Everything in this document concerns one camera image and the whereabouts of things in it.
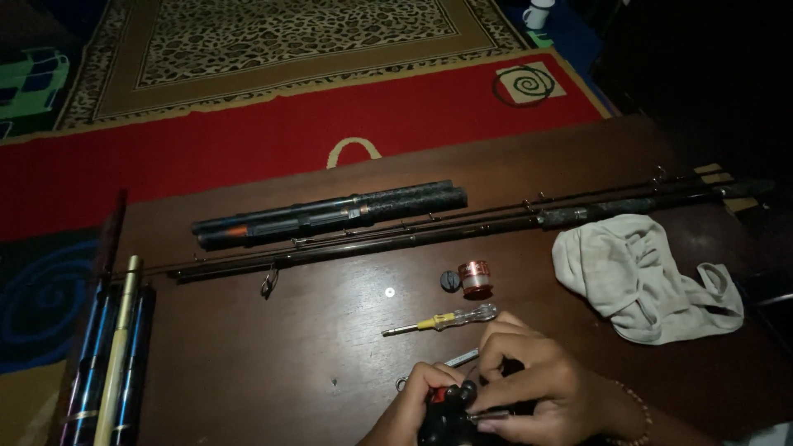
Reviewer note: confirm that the green patterned dark mat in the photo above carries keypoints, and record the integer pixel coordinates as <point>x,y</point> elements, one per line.
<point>31,80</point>

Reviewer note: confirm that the leopard print rug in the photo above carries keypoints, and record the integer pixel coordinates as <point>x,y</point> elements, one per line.
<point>291,43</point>

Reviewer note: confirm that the white cup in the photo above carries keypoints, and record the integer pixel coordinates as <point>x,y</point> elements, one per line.
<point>536,13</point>

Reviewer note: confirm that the person's right hand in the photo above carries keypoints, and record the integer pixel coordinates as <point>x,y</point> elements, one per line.
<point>545,384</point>

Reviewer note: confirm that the black telescopic fishing rod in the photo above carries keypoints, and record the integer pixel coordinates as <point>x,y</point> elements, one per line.
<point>322,204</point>

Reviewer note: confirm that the crumpled beige cloth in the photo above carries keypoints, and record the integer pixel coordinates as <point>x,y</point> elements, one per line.
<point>632,279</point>

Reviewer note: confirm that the person's left fingers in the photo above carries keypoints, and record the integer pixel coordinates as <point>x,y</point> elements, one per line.
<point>433,375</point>

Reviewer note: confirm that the small metal tool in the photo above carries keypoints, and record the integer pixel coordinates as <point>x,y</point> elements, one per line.
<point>489,415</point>

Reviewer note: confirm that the person's left hand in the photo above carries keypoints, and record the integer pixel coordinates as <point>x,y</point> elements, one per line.
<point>406,406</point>

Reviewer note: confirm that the blue black fishing rod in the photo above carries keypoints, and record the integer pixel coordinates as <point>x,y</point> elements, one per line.
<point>99,371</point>
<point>133,365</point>
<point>83,365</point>

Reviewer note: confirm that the black telescopic rod orange band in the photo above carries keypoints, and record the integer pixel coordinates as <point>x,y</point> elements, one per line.
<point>347,218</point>

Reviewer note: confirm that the dark red fishing rod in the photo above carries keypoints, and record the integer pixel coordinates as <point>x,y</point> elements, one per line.
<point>111,235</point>

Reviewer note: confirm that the blue spiral patterned mat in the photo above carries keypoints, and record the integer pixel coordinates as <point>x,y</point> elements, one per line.
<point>43,297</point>

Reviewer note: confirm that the red fishing line spool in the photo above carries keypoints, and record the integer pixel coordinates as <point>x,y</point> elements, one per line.
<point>476,279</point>

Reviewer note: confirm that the black round cap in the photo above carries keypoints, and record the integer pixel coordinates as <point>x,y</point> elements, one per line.
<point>450,281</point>

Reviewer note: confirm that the thin metal wrench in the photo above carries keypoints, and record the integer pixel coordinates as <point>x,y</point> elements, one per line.
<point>455,359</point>

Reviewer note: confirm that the red rug with spiral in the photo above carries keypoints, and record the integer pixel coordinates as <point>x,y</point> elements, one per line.
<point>248,148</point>

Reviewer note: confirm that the black fishing reel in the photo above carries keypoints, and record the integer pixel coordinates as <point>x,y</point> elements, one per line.
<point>449,418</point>

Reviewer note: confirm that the long dark rod with grip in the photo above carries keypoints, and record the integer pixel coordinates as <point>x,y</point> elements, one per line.
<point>433,237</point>

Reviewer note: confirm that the thin dark rod tip section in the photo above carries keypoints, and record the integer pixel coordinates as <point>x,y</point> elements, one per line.
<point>471,214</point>

